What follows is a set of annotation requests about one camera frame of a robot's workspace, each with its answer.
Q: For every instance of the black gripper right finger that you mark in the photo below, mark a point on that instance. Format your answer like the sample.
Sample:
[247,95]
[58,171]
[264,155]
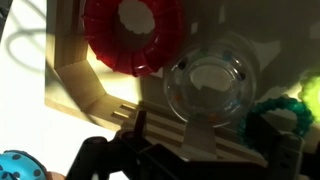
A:
[276,153]

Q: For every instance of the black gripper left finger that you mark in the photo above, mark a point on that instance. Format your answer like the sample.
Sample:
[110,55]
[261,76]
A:
[100,160]

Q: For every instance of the clear glass bowl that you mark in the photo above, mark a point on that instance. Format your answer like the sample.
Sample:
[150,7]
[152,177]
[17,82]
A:
[176,100]

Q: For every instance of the wooden tray box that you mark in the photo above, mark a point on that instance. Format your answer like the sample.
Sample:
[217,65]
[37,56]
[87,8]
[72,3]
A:
[76,83]

